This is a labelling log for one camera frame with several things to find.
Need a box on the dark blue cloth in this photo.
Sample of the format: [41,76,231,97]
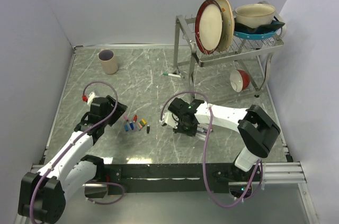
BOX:
[234,16,285,34]

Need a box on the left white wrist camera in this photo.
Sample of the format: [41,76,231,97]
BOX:
[82,91,99,106]

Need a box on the blue baking dish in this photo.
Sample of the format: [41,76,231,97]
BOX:
[234,16,285,40]

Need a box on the steel dish rack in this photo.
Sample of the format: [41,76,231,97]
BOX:
[173,15,287,104]

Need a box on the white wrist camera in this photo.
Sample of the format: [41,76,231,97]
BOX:
[82,91,99,106]
[159,112,179,129]

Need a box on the yellow cap marker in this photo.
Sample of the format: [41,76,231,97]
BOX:
[195,133,207,141]

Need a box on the beige cylindrical cup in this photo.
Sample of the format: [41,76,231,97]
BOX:
[98,50,119,75]

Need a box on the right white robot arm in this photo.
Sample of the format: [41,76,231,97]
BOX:
[160,97,281,181]

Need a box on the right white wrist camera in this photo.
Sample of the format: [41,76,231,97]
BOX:
[159,112,179,129]

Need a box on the beige plate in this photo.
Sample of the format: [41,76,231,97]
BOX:
[216,0,235,52]

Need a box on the black base frame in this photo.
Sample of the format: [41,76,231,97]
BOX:
[90,161,263,199]

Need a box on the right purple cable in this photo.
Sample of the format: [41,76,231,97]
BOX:
[160,91,264,208]

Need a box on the red rimmed white plate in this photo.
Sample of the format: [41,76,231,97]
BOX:
[194,0,224,55]

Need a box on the red white bowl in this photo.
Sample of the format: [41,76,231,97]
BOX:
[229,69,250,93]

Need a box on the beige ceramic bowl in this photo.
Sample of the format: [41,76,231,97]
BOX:
[235,4,275,28]

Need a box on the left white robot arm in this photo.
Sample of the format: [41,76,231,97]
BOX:
[18,95,128,223]

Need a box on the green cap marker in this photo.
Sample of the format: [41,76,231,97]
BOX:
[163,73,181,78]

